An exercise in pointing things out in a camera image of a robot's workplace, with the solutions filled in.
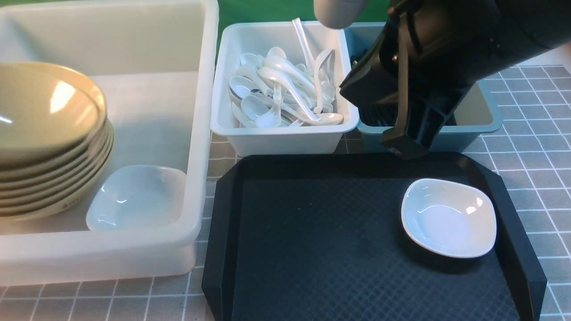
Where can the stacked tan bowl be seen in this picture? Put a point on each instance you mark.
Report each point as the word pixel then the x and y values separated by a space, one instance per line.
pixel 81 159
pixel 49 192
pixel 53 177
pixel 100 133
pixel 64 199

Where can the bundle of black chopsticks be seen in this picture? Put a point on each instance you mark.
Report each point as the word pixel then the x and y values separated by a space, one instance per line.
pixel 384 115

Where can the green cloth backdrop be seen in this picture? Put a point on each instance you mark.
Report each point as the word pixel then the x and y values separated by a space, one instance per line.
pixel 336 14

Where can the white dish in tub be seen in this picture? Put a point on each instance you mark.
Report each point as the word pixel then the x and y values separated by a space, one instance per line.
pixel 137 196

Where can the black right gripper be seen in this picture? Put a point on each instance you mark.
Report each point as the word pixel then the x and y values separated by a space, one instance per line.
pixel 451 43

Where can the white spoon bin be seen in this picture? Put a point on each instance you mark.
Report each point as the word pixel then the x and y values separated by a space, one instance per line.
pixel 258 38

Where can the tan noodle bowl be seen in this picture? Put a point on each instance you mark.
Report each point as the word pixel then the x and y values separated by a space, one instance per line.
pixel 45 109

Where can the long white upright spoon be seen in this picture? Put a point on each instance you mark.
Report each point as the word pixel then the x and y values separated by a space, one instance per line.
pixel 308 56

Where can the white square sauce dish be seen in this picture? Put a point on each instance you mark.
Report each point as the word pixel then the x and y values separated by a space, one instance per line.
pixel 448 218

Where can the blue-grey chopstick bin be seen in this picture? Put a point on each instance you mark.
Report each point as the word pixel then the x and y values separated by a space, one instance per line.
pixel 477 113

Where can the large translucent white tub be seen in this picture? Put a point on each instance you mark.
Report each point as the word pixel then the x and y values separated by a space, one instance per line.
pixel 154 61

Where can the pile of white spoons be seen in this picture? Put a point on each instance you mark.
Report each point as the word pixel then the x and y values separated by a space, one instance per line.
pixel 258 102

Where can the white soup spoon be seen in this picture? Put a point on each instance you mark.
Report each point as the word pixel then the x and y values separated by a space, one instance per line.
pixel 285 80

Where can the bottom stacked tan bowl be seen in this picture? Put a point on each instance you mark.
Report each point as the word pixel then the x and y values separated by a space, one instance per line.
pixel 64 199

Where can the black serving tray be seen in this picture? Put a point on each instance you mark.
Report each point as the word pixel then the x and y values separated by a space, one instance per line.
pixel 319 238

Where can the top stacked tan bowl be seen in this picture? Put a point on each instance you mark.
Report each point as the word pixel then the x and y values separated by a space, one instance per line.
pixel 100 133

